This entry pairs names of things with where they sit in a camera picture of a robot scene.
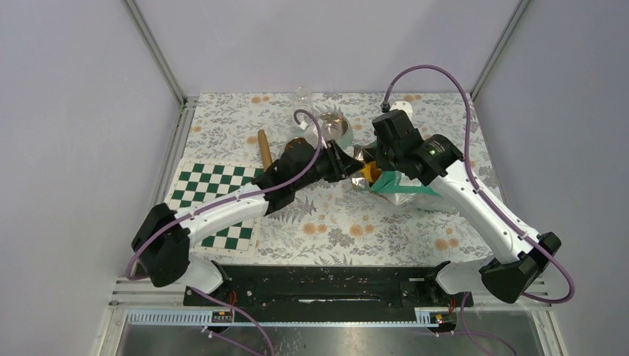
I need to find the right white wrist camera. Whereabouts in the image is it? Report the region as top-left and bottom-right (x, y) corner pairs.
(381, 101), (414, 119)

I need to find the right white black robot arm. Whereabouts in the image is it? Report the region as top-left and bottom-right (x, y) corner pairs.
(372, 110), (562, 306)

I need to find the clear plastic bottle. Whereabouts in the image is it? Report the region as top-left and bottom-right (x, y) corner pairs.
(292, 86), (313, 131)

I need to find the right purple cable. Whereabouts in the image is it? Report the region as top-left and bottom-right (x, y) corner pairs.
(382, 64), (576, 356)

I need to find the green white chessboard mat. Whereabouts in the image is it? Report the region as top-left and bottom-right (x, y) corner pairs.
(164, 158), (263, 258)

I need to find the orange plastic scoop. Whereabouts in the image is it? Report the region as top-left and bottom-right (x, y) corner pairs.
(360, 161), (382, 184)

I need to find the mint double pet bowl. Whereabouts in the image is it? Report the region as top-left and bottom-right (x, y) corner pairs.
(283, 111), (355, 158)

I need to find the purple cable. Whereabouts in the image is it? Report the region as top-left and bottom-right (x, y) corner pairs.
(125, 108), (326, 356)
(382, 64), (576, 356)

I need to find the green pet food bag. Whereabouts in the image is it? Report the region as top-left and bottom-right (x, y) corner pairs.
(350, 142), (455, 213)

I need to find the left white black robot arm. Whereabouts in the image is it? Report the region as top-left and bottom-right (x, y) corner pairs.
(132, 140), (364, 305)

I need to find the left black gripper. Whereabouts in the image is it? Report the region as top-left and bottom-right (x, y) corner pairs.
(293, 139), (363, 191)

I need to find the brown wooden rolling pin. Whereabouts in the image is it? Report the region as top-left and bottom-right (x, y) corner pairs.
(257, 130), (273, 171)

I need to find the floral patterned table mat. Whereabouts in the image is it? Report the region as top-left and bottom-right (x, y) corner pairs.
(180, 93), (501, 266)

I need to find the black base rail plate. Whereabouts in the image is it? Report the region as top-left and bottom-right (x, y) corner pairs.
(211, 265), (473, 323)

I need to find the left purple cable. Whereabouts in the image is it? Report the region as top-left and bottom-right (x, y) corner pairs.
(125, 108), (326, 356)

